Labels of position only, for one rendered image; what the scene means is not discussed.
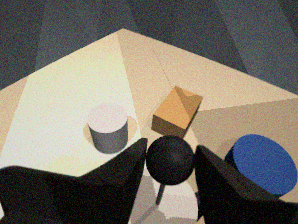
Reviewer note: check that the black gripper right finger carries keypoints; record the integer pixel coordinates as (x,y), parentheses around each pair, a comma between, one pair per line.
(228,197)

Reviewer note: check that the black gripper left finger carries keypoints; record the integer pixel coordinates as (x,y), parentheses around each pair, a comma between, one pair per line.
(104,195)

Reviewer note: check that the dark blue short cylinder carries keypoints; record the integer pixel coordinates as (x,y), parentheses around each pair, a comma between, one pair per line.
(265,162)

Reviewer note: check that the tan wooden block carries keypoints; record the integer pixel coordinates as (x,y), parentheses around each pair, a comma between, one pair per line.
(176,113)

